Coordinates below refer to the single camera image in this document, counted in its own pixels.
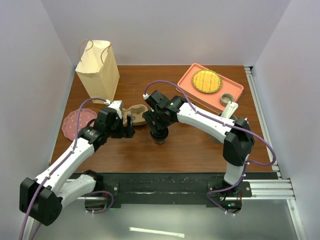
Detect white strip on floor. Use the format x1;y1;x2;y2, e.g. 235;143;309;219
129;227;185;238

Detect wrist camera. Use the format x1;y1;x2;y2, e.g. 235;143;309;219
142;93;149;100
108;100;123;119

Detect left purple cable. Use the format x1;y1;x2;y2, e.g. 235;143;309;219
18;97;111;240

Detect grey cup of stirrers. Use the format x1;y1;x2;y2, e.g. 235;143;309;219
208;101;250;145

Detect purple cable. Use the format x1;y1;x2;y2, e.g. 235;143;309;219
18;97;111;240
142;79;277;216

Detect pink speckled plate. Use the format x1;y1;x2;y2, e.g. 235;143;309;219
61;108;98;141

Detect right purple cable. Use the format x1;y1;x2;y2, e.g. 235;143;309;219
142;79;277;216

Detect brown paper bag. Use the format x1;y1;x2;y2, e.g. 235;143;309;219
75;39;120;102

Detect cardboard cup carrier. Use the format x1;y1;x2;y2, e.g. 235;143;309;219
121;104;148;126

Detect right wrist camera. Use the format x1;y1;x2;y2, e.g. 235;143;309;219
142;93;149;100

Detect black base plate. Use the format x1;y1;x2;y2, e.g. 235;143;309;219
67;171;281;210

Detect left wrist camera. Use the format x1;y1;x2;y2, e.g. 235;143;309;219
108;100;123;119

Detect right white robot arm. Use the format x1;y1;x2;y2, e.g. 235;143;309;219
142;90;255;197

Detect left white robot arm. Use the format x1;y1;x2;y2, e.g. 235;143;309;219
19;104;135;226

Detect yellow woven coaster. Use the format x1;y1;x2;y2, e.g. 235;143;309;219
191;69;223;94

